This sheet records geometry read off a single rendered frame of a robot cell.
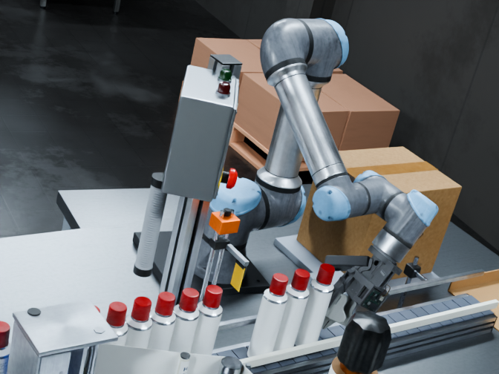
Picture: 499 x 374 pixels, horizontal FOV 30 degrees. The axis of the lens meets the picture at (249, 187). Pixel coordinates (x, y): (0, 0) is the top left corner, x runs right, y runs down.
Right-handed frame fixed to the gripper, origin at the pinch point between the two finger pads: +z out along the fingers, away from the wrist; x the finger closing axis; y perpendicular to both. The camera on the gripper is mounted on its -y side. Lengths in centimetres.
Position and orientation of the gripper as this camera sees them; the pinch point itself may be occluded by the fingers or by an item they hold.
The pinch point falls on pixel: (323, 321)
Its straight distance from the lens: 208.5
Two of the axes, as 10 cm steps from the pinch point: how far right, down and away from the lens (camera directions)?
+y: 5.5, 4.7, -6.9
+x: 5.9, 3.7, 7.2
